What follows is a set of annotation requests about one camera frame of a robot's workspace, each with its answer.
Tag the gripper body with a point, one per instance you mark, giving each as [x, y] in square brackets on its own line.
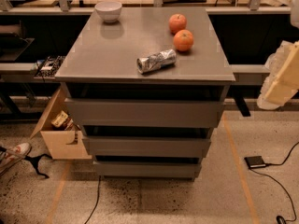
[284, 78]

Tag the grey drawer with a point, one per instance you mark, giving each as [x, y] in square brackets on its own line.
[162, 170]
[147, 147]
[178, 114]

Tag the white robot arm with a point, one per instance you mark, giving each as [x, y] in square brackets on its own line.
[294, 5]

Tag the grey drawer cabinet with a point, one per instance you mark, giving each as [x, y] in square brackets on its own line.
[96, 70]

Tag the grey top drawer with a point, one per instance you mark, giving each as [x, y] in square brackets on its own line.
[178, 114]

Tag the grey bottom drawer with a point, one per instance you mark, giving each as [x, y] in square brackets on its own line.
[162, 170]

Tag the grey shelf bench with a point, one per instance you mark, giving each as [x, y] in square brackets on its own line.
[246, 38]

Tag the black foot pedal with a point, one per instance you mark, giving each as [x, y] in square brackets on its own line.
[255, 162]

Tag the front orange fruit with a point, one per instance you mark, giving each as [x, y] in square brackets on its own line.
[183, 40]

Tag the orange fruit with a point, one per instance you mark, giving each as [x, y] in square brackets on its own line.
[183, 40]
[176, 23]

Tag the crushed silver can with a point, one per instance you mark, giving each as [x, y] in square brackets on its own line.
[156, 61]

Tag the rear orange fruit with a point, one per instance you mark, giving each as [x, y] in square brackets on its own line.
[176, 23]

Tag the white bowl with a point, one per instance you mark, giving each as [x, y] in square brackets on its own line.
[108, 11]

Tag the snack package in box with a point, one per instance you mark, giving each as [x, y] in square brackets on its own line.
[60, 120]

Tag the wooden box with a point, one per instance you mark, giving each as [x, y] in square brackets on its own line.
[62, 144]

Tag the patterned notebook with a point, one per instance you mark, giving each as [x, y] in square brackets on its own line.
[49, 66]

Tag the black tripod leg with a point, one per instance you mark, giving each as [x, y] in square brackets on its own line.
[33, 160]

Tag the white sneaker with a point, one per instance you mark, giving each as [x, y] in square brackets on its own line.
[8, 159]

